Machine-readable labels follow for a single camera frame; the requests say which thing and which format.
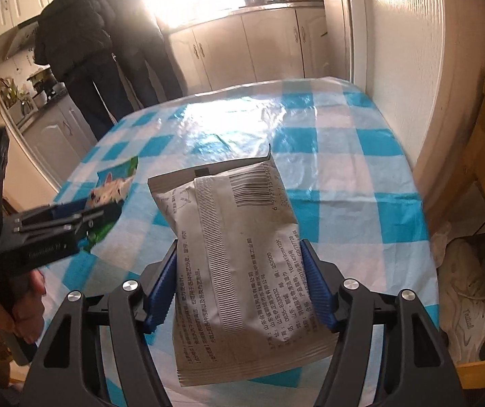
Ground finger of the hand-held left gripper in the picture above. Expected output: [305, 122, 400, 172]
[16, 201, 119, 226]
[14, 215, 118, 243]

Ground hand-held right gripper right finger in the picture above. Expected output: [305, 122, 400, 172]
[299, 238, 466, 407]

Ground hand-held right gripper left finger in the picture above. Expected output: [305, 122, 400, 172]
[24, 241, 180, 407]

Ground blue printed packet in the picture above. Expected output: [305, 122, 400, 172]
[83, 157, 140, 249]

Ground grey paper packet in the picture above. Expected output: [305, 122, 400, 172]
[147, 144, 341, 387]

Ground person's left hand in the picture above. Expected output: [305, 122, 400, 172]
[11, 269, 48, 344]

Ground blue checked tablecloth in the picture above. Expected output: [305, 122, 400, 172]
[41, 77, 440, 407]

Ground white sneaker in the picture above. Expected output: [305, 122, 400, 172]
[440, 237, 485, 363]

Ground range hood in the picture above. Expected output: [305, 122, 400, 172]
[4, 19, 42, 58]

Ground cream kitchen base cabinets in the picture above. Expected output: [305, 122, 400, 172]
[18, 6, 330, 191]

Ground grey kitchen countertop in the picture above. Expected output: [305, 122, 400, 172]
[14, 0, 326, 132]

